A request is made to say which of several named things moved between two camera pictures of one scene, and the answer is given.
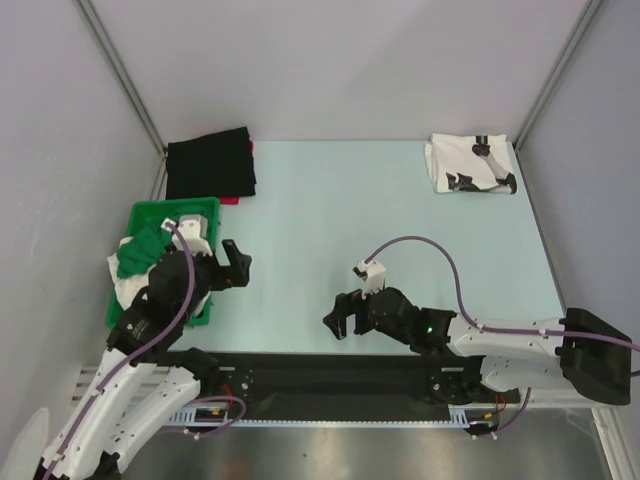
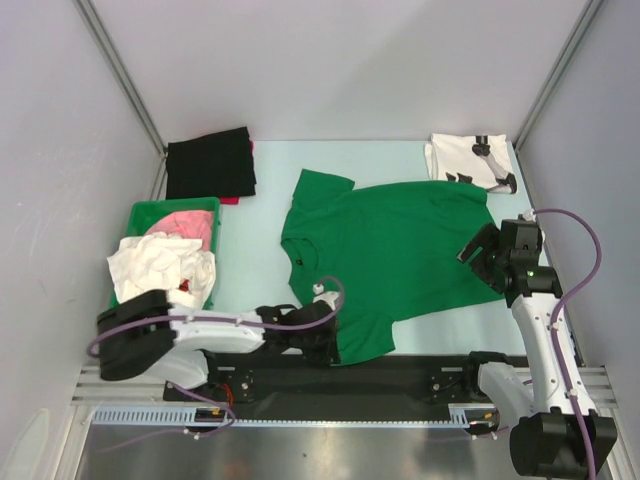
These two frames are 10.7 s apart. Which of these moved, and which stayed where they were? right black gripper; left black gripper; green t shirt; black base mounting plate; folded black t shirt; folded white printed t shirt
Moved: right black gripper; green t shirt; left black gripper
Stayed: folded black t shirt; folded white printed t shirt; black base mounting plate
